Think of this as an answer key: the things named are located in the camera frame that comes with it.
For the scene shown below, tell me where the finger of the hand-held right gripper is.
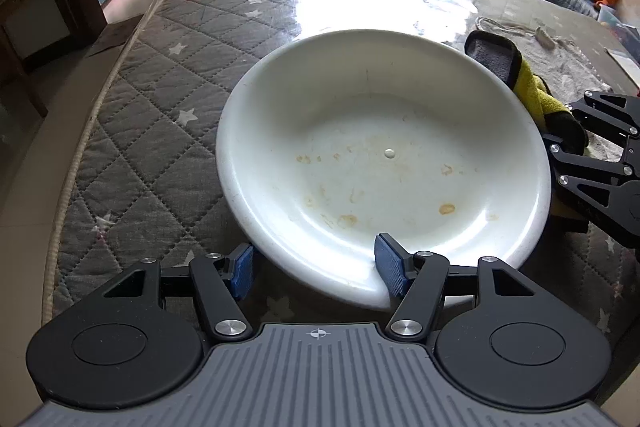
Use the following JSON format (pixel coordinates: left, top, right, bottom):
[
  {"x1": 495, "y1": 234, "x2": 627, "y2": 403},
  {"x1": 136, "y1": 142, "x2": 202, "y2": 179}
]
[
  {"x1": 569, "y1": 91, "x2": 640, "y2": 138},
  {"x1": 542, "y1": 134, "x2": 640, "y2": 253}
]

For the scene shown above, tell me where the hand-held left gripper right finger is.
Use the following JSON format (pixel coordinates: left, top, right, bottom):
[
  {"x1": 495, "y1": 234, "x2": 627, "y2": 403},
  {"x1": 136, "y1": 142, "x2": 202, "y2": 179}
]
[{"x1": 375, "y1": 233, "x2": 538, "y2": 342}]

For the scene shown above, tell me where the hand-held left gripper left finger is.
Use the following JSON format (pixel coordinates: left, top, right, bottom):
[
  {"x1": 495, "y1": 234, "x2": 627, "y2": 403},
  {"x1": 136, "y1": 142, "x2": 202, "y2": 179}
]
[{"x1": 102, "y1": 243, "x2": 255, "y2": 342}]

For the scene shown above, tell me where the yellow cleaning cloth black edge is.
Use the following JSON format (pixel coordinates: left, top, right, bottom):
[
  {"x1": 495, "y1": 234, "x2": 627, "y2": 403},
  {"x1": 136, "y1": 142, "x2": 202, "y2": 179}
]
[{"x1": 464, "y1": 31, "x2": 623, "y2": 234}]

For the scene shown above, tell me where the large white bowl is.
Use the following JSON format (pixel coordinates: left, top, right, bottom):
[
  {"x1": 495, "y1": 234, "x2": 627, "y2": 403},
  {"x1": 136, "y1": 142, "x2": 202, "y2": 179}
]
[{"x1": 216, "y1": 28, "x2": 553, "y2": 312}]

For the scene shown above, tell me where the white paper sheet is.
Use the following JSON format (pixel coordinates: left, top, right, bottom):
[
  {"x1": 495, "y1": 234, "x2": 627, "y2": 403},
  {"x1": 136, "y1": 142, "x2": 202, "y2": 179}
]
[{"x1": 606, "y1": 48, "x2": 640, "y2": 75}]

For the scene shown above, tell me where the grey cloth bib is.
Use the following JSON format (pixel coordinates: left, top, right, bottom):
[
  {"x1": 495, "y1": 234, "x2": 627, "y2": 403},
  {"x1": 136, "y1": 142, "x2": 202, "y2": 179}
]
[{"x1": 472, "y1": 16, "x2": 640, "y2": 158}]

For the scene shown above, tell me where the clear plastic box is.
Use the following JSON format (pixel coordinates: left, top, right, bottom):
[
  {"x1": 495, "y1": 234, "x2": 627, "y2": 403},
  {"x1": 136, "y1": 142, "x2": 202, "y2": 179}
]
[{"x1": 597, "y1": 4, "x2": 640, "y2": 38}]

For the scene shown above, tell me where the grey quilted star table cover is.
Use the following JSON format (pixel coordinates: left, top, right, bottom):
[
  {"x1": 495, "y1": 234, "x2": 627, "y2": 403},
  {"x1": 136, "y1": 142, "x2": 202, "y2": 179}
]
[{"x1": 42, "y1": 0, "x2": 640, "y2": 348}]

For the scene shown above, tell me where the brown doormat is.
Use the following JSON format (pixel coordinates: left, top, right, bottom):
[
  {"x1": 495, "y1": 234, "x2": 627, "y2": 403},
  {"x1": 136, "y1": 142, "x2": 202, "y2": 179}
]
[{"x1": 85, "y1": 21, "x2": 143, "y2": 58}]

